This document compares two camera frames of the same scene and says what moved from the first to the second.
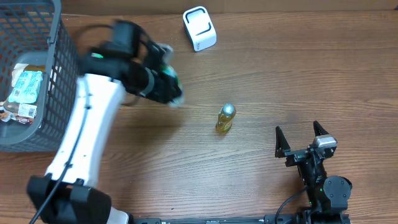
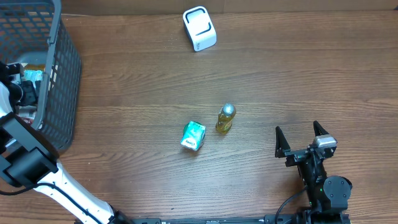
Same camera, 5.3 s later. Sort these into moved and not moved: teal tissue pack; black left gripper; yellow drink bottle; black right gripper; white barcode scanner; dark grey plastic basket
Moved: teal tissue pack; black left gripper
Not moved: black right gripper; dark grey plastic basket; yellow drink bottle; white barcode scanner
